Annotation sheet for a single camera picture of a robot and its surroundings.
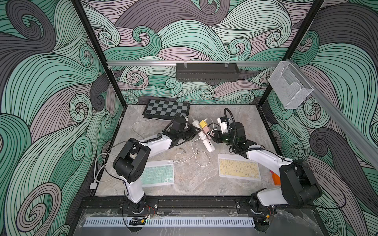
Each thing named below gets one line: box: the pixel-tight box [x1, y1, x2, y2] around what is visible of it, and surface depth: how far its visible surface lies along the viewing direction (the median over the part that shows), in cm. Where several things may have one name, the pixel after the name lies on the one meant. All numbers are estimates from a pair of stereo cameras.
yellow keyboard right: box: [218, 153, 262, 181], surface depth 87 cm
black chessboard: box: [142, 99, 191, 120], surface depth 116 cm
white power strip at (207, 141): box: [191, 119, 216, 153], surface depth 87 cm
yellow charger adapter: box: [199, 119, 208, 128], surface depth 89 cm
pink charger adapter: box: [201, 125, 211, 134], surface depth 88 cm
